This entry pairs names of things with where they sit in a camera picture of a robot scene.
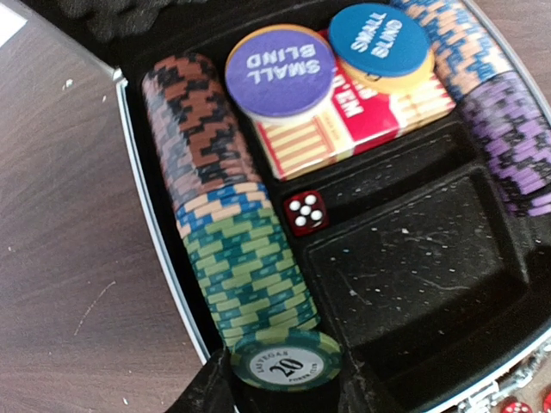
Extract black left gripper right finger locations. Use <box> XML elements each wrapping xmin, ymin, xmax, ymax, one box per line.
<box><xmin>337</xmin><ymin>356</ymin><xmax>387</xmax><ymax>413</ymax></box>

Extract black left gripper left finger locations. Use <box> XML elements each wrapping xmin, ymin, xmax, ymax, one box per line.
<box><xmin>176</xmin><ymin>348</ymin><xmax>234</xmax><ymax>413</ymax></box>

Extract green poker chip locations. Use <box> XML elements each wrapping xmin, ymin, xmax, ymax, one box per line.
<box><xmin>230</xmin><ymin>328</ymin><xmax>343</xmax><ymax>391</ymax></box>

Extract aluminium poker chip case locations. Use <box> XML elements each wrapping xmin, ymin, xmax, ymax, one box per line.
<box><xmin>29</xmin><ymin>1</ymin><xmax>550</xmax><ymax>412</ymax></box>

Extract left poker chip row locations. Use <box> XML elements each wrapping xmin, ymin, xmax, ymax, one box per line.
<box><xmin>141</xmin><ymin>53</ymin><xmax>319</xmax><ymax>346</ymax></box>

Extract poker chip row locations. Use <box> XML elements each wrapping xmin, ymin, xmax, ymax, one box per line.
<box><xmin>392</xmin><ymin>1</ymin><xmax>550</xmax><ymax>216</ymax></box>
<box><xmin>141</xmin><ymin>53</ymin><xmax>319</xmax><ymax>346</ymax></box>

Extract red die centre left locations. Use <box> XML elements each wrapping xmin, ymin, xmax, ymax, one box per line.
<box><xmin>499</xmin><ymin>397</ymin><xmax>534</xmax><ymax>413</ymax></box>

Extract red die centre right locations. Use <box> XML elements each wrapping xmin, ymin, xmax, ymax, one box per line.
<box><xmin>541</xmin><ymin>386</ymin><xmax>551</xmax><ymax>413</ymax></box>

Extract red die in case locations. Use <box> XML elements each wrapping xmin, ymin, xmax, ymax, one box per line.
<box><xmin>283</xmin><ymin>190</ymin><xmax>329</xmax><ymax>237</ymax></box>

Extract red playing card box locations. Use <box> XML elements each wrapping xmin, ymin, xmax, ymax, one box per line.
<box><xmin>253</xmin><ymin>29</ymin><xmax>457</xmax><ymax>182</ymax></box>

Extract purple small blind button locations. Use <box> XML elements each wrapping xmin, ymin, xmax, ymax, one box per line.
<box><xmin>225</xmin><ymin>24</ymin><xmax>337</xmax><ymax>125</ymax></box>

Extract blue small blind button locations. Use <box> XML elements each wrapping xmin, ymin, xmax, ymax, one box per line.
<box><xmin>327</xmin><ymin>3</ymin><xmax>435</xmax><ymax>94</ymax></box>

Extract right poker chip row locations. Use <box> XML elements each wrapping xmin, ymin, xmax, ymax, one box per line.
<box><xmin>392</xmin><ymin>1</ymin><xmax>550</xmax><ymax>216</ymax></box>

